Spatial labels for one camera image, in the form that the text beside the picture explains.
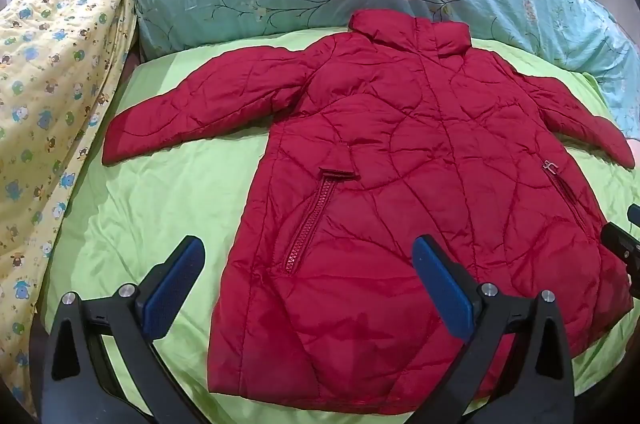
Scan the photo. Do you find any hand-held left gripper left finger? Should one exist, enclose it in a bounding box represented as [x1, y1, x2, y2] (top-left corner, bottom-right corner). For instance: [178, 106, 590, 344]
[40, 235, 207, 424]

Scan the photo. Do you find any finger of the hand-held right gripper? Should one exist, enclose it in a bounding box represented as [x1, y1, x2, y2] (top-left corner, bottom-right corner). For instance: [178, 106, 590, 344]
[600, 222, 640, 264]

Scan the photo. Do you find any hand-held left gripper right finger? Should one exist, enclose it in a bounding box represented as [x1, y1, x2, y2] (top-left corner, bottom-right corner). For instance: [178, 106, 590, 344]
[411, 234, 576, 424]

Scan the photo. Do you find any red quilted jacket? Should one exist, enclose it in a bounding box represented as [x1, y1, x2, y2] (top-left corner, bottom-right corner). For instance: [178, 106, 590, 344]
[101, 9, 636, 416]

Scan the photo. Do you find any light green bed sheet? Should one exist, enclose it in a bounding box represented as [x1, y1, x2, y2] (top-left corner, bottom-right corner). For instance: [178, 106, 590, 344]
[37, 24, 640, 424]

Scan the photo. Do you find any yellow animal-print quilt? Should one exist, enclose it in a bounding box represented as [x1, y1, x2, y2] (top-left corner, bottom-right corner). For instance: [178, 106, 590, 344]
[0, 0, 138, 420]

